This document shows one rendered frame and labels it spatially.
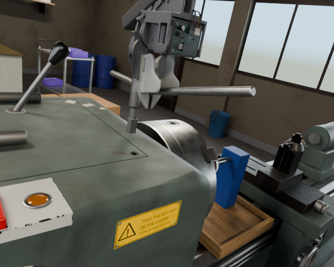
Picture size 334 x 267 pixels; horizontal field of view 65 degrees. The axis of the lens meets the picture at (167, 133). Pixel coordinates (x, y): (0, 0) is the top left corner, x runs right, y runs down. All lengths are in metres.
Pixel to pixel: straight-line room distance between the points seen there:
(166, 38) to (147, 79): 0.08
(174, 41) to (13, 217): 0.29
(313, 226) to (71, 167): 0.91
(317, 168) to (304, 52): 2.88
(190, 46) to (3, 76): 4.65
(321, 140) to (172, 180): 1.31
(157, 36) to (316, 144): 1.36
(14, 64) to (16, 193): 4.66
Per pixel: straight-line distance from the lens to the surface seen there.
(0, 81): 4.97
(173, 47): 0.38
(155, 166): 0.41
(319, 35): 4.34
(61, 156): 0.42
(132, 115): 0.49
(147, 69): 0.42
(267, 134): 4.57
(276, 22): 4.58
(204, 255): 0.87
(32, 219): 0.30
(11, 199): 0.33
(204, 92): 0.35
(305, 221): 1.12
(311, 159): 1.67
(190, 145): 0.64
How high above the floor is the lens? 1.44
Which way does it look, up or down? 20 degrees down
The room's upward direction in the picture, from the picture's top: 11 degrees clockwise
